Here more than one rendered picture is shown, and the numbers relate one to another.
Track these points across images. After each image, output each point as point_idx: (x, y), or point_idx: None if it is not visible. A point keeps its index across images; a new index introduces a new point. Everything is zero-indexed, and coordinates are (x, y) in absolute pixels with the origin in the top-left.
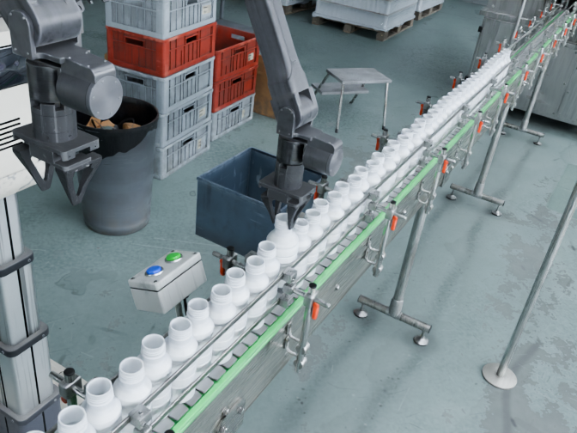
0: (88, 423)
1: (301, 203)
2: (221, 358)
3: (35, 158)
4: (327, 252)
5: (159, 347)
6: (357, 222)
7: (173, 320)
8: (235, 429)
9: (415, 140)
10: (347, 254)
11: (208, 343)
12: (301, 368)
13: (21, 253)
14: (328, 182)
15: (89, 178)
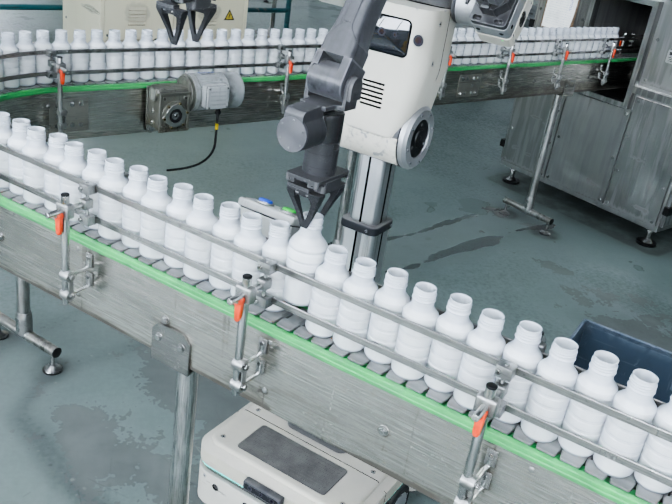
0: (81, 165)
1: (296, 187)
2: (173, 254)
3: (388, 131)
4: (368, 341)
5: (131, 169)
6: (464, 386)
7: (163, 176)
8: (176, 368)
9: None
10: (409, 396)
11: (158, 212)
12: (233, 392)
13: (368, 222)
14: (540, 347)
15: (177, 26)
